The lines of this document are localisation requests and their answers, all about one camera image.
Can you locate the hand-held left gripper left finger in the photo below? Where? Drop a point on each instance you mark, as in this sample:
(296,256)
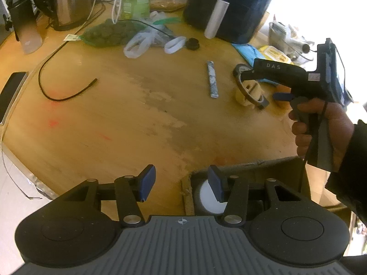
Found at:
(147,182)

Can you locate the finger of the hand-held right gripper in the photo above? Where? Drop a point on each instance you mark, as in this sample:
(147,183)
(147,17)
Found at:
(252,76)

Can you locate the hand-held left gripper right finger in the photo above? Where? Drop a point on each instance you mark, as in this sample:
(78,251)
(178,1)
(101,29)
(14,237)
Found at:
(216,184)

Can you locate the black tape roll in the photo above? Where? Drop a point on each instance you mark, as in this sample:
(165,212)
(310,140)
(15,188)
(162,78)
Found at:
(239,67)

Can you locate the beige plastic piece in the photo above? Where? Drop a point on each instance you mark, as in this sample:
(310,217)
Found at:
(249,93)

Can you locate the cardboard box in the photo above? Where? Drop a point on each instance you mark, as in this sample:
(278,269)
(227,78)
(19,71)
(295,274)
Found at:
(286,169)

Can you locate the person's right forearm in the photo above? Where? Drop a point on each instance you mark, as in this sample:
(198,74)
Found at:
(355,177)

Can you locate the person's right hand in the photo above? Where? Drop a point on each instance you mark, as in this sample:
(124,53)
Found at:
(338,126)

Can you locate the blue wet wipes packet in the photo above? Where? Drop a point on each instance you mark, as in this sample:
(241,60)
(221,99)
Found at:
(246,53)

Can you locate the yellow wet wipes pack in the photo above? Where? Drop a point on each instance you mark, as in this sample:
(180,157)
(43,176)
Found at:
(275,53)

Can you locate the patterned stick packet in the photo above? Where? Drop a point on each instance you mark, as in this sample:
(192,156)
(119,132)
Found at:
(212,78)

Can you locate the glass jar with utensils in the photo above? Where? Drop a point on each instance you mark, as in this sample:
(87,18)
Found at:
(289,38)

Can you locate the black knob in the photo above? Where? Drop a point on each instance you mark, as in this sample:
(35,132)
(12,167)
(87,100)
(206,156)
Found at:
(192,44)

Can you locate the black air fryer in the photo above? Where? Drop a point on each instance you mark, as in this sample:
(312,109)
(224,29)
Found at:
(238,5)

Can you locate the white band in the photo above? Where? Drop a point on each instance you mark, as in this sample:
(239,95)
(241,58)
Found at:
(175,45)

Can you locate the green plastic strip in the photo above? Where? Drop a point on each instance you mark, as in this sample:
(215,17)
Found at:
(167,20)

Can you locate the clear plastic bag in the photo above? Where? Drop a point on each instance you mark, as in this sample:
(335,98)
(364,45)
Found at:
(137,44)

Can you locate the green canister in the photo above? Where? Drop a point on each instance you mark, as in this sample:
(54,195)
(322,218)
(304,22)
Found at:
(134,5)

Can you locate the green mesh bag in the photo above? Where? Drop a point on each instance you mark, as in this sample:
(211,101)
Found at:
(111,33)

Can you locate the black phone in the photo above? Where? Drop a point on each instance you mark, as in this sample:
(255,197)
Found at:
(11,91)

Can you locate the small paper label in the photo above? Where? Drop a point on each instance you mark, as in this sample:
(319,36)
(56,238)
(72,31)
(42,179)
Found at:
(71,37)

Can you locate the steel electric kettle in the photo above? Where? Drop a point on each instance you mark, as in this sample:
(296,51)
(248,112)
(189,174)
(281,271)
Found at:
(70,3)

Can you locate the dark translucent tumbler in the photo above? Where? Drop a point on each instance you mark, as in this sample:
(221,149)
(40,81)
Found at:
(25,25)

